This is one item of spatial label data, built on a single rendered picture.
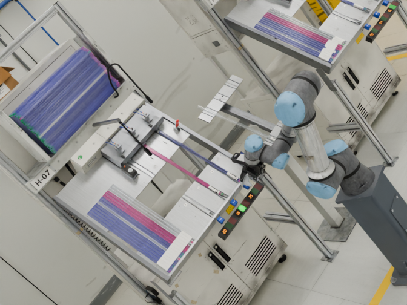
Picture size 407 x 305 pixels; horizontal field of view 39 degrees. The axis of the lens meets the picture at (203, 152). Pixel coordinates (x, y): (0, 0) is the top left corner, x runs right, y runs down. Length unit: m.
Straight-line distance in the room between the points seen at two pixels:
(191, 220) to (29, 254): 1.96
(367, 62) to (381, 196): 1.56
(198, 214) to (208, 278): 0.49
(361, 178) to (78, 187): 1.35
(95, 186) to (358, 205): 1.25
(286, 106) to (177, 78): 2.92
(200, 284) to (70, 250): 1.66
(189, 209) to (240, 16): 1.28
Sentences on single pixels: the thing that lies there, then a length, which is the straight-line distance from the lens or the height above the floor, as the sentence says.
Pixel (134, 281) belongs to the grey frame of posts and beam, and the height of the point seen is 0.60.
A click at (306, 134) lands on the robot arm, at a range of 2.13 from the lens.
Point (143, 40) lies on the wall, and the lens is 4.80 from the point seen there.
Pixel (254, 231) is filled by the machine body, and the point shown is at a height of 0.31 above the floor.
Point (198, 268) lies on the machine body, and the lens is 3.05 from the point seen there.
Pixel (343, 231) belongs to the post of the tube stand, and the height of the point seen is 0.01.
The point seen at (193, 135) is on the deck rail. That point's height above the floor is 0.98.
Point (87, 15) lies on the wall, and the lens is 4.66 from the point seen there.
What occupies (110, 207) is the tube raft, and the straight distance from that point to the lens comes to 2.78.
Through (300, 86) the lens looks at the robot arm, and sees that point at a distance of 2.06.
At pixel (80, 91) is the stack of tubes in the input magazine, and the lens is 2.91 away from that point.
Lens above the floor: 1.92
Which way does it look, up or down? 21 degrees down
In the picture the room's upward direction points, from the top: 42 degrees counter-clockwise
